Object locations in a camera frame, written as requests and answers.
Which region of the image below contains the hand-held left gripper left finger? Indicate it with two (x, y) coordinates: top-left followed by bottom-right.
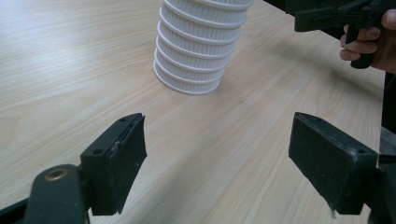
(79, 112), (148, 217)

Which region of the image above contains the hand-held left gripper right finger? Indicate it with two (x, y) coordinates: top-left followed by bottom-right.
(288, 111), (379, 216)

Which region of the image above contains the stack of paper cups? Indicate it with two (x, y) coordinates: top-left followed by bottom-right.
(152, 0), (255, 95)

